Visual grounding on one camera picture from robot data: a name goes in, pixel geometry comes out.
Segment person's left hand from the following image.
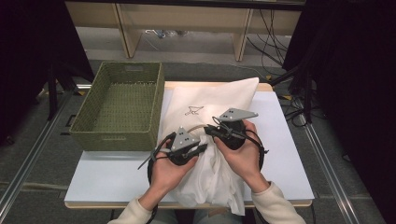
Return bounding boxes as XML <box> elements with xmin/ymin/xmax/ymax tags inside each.
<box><xmin>150</xmin><ymin>139</ymin><xmax>199</xmax><ymax>200</ymax></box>

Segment cream mesh laundry bag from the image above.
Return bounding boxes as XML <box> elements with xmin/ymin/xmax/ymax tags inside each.
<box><xmin>157</xmin><ymin>77</ymin><xmax>261</xmax><ymax>152</ymax></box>

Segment wooden shelf unit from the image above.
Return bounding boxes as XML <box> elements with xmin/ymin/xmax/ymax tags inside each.
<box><xmin>64</xmin><ymin>0</ymin><xmax>304</xmax><ymax>63</ymax></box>

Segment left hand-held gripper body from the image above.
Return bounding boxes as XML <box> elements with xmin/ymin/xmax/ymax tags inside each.
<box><xmin>167</xmin><ymin>125</ymin><xmax>201</xmax><ymax>167</ymax></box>

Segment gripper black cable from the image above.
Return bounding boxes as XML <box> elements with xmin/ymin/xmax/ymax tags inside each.
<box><xmin>211</xmin><ymin>116</ymin><xmax>269</xmax><ymax>172</ymax></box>
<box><xmin>146</xmin><ymin>132</ymin><xmax>177</xmax><ymax>224</ymax></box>

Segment grey cable tie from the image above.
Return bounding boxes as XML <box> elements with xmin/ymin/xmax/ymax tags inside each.
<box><xmin>137</xmin><ymin>148</ymin><xmax>163</xmax><ymax>171</ymax></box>

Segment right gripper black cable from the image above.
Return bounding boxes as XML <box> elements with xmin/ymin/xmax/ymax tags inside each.
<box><xmin>211</xmin><ymin>116</ymin><xmax>269</xmax><ymax>172</ymax></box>

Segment aluminium floor rail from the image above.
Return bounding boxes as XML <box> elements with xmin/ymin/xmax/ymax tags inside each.
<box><xmin>0</xmin><ymin>83</ymin><xmax>92</xmax><ymax>216</ymax></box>
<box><xmin>298</xmin><ymin>115</ymin><xmax>362</xmax><ymax>224</ymax></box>

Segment clear plastic clutter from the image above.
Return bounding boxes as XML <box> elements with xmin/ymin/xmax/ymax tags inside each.
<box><xmin>144</xmin><ymin>28</ymin><xmax>190</xmax><ymax>40</ymax></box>

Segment black metal stand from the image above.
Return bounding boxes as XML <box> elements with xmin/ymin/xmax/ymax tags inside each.
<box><xmin>269</xmin><ymin>46</ymin><xmax>314</xmax><ymax>124</ymax></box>
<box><xmin>46</xmin><ymin>63</ymin><xmax>60</xmax><ymax>121</ymax></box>

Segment bundle of black cables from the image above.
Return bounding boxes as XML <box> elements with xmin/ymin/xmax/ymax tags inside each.
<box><xmin>246</xmin><ymin>8</ymin><xmax>289</xmax><ymax>68</ymax></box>

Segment person's right hand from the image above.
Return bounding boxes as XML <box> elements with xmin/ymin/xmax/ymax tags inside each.
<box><xmin>214</xmin><ymin>119</ymin><xmax>266</xmax><ymax>189</ymax></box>

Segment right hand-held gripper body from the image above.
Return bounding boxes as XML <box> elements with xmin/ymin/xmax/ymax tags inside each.
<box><xmin>217</xmin><ymin>107</ymin><xmax>260</xmax><ymax>151</ymax></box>

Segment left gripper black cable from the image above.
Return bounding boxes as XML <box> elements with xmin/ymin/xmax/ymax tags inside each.
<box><xmin>146</xmin><ymin>132</ymin><xmax>177</xmax><ymax>224</ymax></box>

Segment green woven basket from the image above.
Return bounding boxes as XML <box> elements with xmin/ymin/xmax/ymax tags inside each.
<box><xmin>68</xmin><ymin>61</ymin><xmax>165</xmax><ymax>152</ymax></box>

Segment person's jeans legs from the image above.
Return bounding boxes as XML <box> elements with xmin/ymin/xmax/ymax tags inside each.
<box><xmin>174</xmin><ymin>207</ymin><xmax>245</xmax><ymax>224</ymax></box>

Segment white garment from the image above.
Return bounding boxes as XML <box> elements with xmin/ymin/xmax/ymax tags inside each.
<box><xmin>169</xmin><ymin>136</ymin><xmax>247</xmax><ymax>217</ymax></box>

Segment black curtain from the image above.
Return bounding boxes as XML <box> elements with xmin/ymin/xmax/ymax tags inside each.
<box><xmin>0</xmin><ymin>0</ymin><xmax>95</xmax><ymax>146</ymax></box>
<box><xmin>282</xmin><ymin>0</ymin><xmax>396</xmax><ymax>224</ymax></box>

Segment black floor cables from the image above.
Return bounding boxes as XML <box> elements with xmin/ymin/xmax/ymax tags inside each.
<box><xmin>278</xmin><ymin>91</ymin><xmax>314</xmax><ymax>129</ymax></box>

